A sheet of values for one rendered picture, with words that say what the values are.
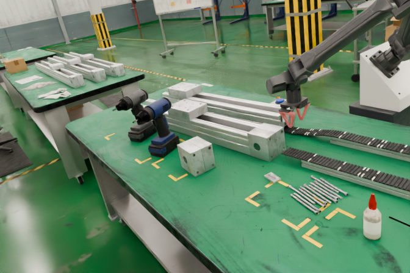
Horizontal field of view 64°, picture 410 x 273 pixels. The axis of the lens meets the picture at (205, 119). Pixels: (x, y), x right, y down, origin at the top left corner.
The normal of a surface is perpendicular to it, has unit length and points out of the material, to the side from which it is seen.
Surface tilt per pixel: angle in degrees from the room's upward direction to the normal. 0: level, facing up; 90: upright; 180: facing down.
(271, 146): 90
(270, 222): 0
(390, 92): 90
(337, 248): 0
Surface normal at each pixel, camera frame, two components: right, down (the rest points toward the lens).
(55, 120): 0.58, 0.22
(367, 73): -0.80, 0.35
